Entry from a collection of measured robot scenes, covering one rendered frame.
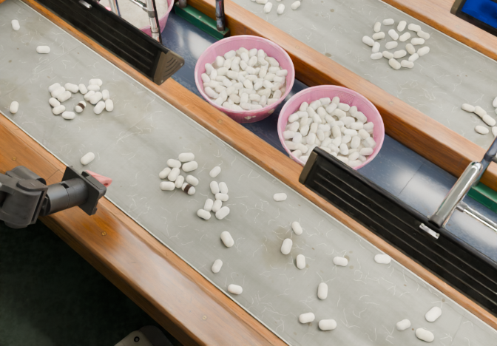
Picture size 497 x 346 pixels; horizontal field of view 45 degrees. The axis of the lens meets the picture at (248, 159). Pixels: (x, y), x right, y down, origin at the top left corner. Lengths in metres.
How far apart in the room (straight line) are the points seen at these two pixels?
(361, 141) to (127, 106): 0.61
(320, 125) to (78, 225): 0.64
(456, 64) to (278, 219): 0.69
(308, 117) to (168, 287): 0.58
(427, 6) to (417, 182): 0.55
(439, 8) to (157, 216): 1.01
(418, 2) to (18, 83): 1.15
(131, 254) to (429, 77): 0.91
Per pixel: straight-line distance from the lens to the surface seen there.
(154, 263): 1.33
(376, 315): 1.33
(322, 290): 1.31
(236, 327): 1.27
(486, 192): 1.57
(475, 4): 1.41
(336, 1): 1.85
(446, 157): 1.57
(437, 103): 1.65
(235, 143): 1.47
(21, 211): 1.18
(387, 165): 1.58
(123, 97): 1.61
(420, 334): 1.32
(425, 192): 1.56
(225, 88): 1.60
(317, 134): 1.52
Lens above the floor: 1.99
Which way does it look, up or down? 58 degrees down
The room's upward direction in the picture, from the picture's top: straight up
